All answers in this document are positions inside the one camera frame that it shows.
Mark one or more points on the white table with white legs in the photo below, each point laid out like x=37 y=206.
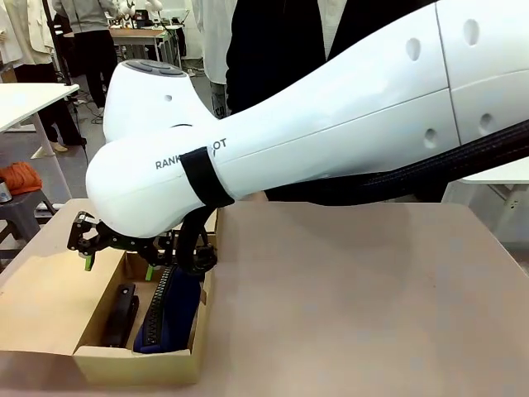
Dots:
x=25 y=101

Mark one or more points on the black stapler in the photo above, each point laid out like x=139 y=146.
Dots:
x=120 y=318

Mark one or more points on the large open cardboard box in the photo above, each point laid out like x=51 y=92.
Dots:
x=37 y=306

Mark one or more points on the small metal can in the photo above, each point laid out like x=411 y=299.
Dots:
x=4 y=192

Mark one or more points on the grey workbench with wooden top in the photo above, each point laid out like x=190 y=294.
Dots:
x=140 y=39

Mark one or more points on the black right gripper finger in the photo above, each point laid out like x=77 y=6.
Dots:
x=153 y=256
x=84 y=240

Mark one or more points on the orange cloth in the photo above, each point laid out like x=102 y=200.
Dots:
x=20 y=177

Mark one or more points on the black tripod pole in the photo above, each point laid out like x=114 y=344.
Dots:
x=58 y=49

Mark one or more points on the person in cream coat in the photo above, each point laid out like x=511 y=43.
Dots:
x=29 y=37

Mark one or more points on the grey stool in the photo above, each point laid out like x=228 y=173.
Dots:
x=20 y=211

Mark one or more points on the navy Campus pencil case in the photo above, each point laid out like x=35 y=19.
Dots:
x=173 y=308

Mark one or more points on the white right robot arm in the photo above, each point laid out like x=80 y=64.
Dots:
x=330 y=103

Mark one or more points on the cardboard box with white marker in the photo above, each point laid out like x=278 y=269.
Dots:
x=62 y=223

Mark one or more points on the person in black cardigan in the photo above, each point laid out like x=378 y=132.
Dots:
x=268 y=49

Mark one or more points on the person's right hand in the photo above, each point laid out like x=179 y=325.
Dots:
x=260 y=197

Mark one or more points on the person in white coat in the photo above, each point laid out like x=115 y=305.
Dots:
x=213 y=49

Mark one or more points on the person in grey sweater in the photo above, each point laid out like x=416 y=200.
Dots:
x=89 y=45

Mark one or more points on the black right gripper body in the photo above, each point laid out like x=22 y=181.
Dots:
x=124 y=243

